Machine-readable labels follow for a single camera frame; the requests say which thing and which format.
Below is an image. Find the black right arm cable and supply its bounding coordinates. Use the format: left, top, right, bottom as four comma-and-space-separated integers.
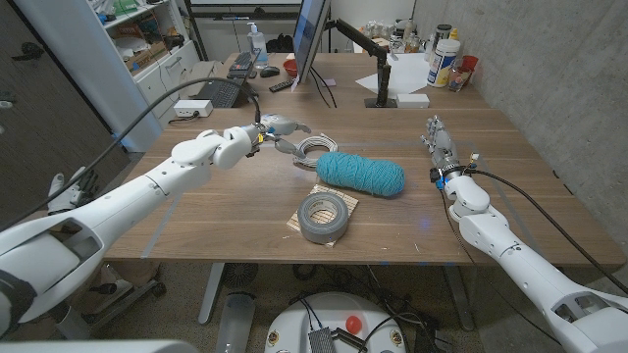
460, 167, 628, 298

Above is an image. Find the white Ethernet cable coil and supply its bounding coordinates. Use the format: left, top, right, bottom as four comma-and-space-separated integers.
292, 132, 340, 169

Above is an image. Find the black monitor cable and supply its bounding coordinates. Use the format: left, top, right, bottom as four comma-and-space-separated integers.
311, 66, 340, 109
307, 67, 333, 109

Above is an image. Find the grey table leg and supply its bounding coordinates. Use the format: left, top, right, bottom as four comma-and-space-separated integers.
198, 262, 227, 326
444, 264, 476, 332

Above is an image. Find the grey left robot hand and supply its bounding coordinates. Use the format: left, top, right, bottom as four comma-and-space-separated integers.
247, 113, 313, 159

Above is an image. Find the teal yarn skein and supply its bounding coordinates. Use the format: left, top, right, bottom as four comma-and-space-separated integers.
315, 151, 407, 198

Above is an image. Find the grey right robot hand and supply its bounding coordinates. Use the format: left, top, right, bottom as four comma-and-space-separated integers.
420, 115, 465, 184

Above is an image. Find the clear glass jar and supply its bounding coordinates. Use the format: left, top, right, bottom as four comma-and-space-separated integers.
446, 66, 471, 93

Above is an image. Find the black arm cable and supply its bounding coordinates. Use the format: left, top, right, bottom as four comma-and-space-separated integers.
0, 76, 262, 234
460, 167, 628, 298

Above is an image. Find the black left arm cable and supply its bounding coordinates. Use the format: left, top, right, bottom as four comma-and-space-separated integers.
0, 76, 262, 234

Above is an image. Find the wooden slatted coaster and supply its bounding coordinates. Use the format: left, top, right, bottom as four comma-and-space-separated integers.
286, 183, 360, 249

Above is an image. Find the black remote control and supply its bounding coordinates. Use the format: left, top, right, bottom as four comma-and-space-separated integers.
268, 77, 295, 94

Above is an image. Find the white canister blue label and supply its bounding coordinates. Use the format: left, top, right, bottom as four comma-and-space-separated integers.
426, 38, 462, 89

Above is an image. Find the large black keyboard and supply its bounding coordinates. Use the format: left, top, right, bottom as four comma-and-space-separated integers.
194, 76, 245, 110

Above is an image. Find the white paper sheet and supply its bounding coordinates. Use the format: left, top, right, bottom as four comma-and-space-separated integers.
354, 52, 433, 96

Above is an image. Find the small black keyboard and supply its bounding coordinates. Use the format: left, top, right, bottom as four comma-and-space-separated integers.
226, 50, 258, 79

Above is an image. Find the flat white box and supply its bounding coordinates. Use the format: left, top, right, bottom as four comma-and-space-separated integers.
394, 92, 431, 110

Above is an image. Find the computer monitor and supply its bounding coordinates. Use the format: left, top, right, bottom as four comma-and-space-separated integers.
291, 0, 333, 85

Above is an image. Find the clear hand sanitizer bottle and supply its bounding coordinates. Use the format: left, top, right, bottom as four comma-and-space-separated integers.
246, 22, 269, 70

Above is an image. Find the white power strip box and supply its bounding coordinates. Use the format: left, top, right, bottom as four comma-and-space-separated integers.
173, 99, 215, 119

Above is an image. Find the cardboard box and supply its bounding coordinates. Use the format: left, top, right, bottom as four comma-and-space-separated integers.
122, 41, 169, 75

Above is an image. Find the white shelf cabinet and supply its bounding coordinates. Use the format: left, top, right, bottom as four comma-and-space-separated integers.
14, 0, 202, 153

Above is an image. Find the black bag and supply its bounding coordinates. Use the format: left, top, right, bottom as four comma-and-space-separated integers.
267, 32, 295, 54

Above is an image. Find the grey duct tape roll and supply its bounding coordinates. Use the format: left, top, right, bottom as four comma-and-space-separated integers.
296, 191, 350, 245

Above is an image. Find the white robot base red button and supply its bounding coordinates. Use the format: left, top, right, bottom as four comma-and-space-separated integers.
263, 291, 408, 353

